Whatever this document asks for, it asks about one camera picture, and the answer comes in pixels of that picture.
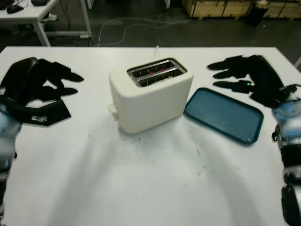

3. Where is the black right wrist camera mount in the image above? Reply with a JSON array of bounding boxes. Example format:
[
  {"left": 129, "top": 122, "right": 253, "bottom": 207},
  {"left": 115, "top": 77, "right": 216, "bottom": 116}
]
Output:
[{"left": 249, "top": 84, "right": 297, "bottom": 109}]

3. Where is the white office desk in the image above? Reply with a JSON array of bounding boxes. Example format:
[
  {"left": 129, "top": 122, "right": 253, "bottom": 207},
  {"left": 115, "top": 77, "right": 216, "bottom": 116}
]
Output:
[{"left": 0, "top": 0, "right": 92, "bottom": 47}]

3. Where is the blue plastic tray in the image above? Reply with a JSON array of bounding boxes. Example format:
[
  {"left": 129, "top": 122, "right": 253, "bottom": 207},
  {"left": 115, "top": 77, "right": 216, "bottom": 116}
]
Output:
[{"left": 184, "top": 87, "right": 264, "bottom": 146}]

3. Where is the white two-slot toaster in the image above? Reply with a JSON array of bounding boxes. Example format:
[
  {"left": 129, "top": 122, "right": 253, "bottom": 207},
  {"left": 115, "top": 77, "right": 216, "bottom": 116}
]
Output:
[{"left": 108, "top": 57, "right": 195, "bottom": 135}]

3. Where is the black computer mouse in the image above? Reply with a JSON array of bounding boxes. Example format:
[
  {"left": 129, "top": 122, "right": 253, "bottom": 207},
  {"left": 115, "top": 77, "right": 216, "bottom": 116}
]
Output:
[{"left": 6, "top": 5, "right": 24, "bottom": 14}]

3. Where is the white shoe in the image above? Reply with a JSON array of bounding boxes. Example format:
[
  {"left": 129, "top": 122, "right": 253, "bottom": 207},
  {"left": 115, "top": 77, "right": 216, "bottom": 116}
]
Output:
[{"left": 42, "top": 13, "right": 58, "bottom": 22}]

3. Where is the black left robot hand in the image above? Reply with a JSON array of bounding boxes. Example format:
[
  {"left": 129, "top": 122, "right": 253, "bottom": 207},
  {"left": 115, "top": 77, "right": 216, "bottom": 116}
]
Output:
[{"left": 0, "top": 57, "right": 85, "bottom": 106}]

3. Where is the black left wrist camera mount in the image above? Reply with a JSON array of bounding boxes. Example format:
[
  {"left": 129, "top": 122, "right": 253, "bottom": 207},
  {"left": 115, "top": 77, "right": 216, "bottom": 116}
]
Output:
[{"left": 2, "top": 96, "right": 72, "bottom": 127}]

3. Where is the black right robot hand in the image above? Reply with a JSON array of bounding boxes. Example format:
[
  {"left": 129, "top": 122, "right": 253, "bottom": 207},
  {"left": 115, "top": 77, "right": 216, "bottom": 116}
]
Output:
[{"left": 206, "top": 55, "right": 285, "bottom": 94}]

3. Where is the black bin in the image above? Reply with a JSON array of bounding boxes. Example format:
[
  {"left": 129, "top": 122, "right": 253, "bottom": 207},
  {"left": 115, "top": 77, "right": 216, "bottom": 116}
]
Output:
[{"left": 246, "top": 0, "right": 269, "bottom": 26}]

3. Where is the wooden crate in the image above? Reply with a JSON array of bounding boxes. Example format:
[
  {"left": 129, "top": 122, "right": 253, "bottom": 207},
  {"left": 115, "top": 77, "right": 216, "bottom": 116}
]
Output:
[{"left": 182, "top": 0, "right": 301, "bottom": 19}]

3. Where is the white cable on floor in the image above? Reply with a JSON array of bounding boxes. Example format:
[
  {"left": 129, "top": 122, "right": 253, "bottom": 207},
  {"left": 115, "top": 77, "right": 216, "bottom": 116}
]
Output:
[{"left": 97, "top": 14, "right": 191, "bottom": 48}]

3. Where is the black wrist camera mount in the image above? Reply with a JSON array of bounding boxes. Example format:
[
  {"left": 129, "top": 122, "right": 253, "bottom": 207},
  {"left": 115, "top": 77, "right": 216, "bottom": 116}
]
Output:
[
  {"left": 2, "top": 96, "right": 72, "bottom": 127},
  {"left": 249, "top": 84, "right": 297, "bottom": 109}
]

